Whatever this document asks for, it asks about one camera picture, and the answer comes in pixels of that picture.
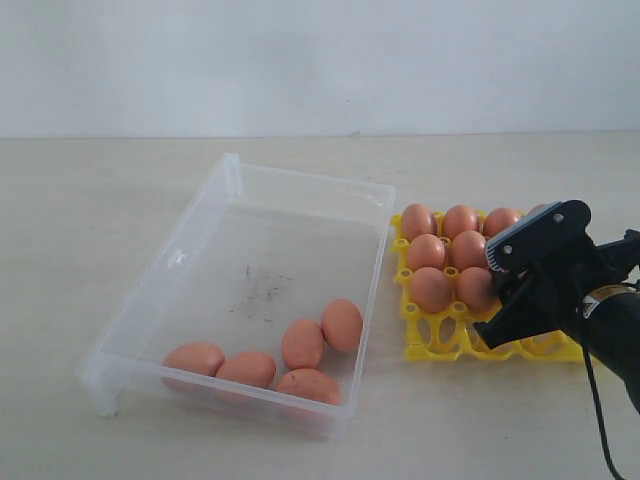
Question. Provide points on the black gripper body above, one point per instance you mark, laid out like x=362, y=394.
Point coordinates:
x=575, y=271

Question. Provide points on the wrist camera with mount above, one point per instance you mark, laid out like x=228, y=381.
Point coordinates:
x=537, y=235

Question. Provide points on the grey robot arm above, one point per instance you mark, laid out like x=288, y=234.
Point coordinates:
x=611, y=332

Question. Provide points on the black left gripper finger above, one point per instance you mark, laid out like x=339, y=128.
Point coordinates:
x=523, y=316

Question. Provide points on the yellow plastic egg tray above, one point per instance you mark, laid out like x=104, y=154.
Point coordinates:
x=448, y=335

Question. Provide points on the clear plastic bin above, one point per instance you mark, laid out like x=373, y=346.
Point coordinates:
x=256, y=249

